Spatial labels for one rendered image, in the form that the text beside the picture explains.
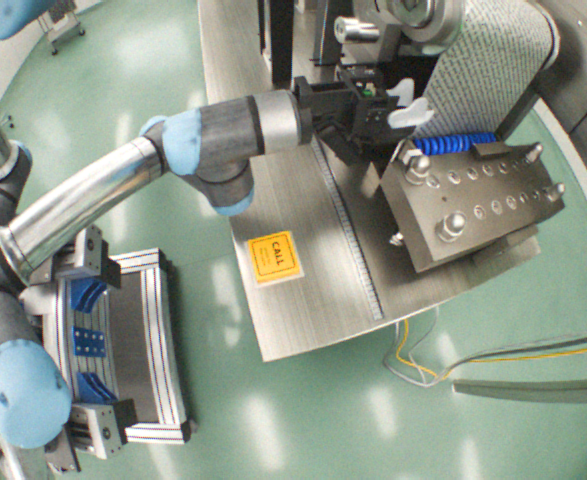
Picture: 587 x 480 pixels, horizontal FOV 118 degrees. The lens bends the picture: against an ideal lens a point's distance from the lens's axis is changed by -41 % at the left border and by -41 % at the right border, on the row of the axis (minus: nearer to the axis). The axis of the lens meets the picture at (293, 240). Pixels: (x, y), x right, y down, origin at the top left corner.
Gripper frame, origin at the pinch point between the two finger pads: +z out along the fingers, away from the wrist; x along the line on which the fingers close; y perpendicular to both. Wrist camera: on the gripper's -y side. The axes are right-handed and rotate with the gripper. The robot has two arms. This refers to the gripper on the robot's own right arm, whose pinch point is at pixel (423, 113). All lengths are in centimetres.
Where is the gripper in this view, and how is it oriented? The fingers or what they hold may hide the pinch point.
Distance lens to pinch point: 46.3
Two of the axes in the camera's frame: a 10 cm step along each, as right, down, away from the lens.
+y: 0.2, -3.6, -9.3
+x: -2.7, -9.0, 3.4
